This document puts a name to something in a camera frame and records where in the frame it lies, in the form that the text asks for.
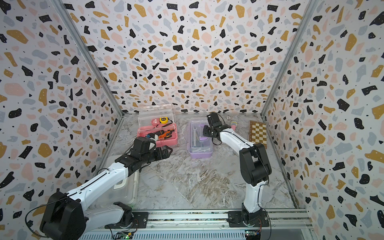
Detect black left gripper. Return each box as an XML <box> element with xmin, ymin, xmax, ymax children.
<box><xmin>140</xmin><ymin>144</ymin><xmax>173</xmax><ymax>165</ymax></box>

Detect purple toolbox with clear lid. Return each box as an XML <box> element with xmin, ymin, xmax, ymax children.
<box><xmin>187</xmin><ymin>118</ymin><xmax>214</xmax><ymax>159</ymax></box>

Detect pink toolbox with clear lid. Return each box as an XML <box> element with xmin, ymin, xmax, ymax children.
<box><xmin>137</xmin><ymin>104</ymin><xmax>178</xmax><ymax>147</ymax></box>

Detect white clear toolbox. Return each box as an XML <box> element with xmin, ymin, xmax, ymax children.
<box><xmin>94</xmin><ymin>172</ymin><xmax>140</xmax><ymax>208</ymax></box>

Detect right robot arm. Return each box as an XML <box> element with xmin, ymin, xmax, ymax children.
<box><xmin>203</xmin><ymin>112</ymin><xmax>272</xmax><ymax>227</ymax></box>

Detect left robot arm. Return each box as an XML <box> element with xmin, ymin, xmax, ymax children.
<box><xmin>38</xmin><ymin>137</ymin><xmax>173</xmax><ymax>240</ymax></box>

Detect pink toy microphone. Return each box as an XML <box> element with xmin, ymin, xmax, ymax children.
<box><xmin>231</xmin><ymin>121</ymin><xmax>238</xmax><ymax>131</ymax></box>

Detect orange black screwdriver pink box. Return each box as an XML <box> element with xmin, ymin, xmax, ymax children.
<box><xmin>154</xmin><ymin>129</ymin><xmax>175</xmax><ymax>140</ymax></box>

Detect yellow tape measure in pink box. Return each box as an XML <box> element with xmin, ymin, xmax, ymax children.
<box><xmin>159</xmin><ymin>117</ymin><xmax>169</xmax><ymax>125</ymax></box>

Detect wooden chessboard box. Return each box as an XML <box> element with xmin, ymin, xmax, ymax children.
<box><xmin>249</xmin><ymin>121</ymin><xmax>268</xmax><ymax>149</ymax></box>

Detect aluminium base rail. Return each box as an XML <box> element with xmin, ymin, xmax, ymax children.
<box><xmin>79</xmin><ymin>209</ymin><xmax>317</xmax><ymax>240</ymax></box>

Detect aluminium corner post left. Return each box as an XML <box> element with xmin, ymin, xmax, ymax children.
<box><xmin>51</xmin><ymin>1</ymin><xmax>124</xmax><ymax>118</ymax></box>

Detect aluminium corner post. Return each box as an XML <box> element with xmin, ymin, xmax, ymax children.
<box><xmin>51</xmin><ymin>1</ymin><xmax>124</xmax><ymax>118</ymax></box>
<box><xmin>261</xmin><ymin>0</ymin><xmax>319</xmax><ymax>120</ymax></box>

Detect aluminium corner post right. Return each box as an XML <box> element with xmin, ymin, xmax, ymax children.
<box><xmin>261</xmin><ymin>0</ymin><xmax>319</xmax><ymax>120</ymax></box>

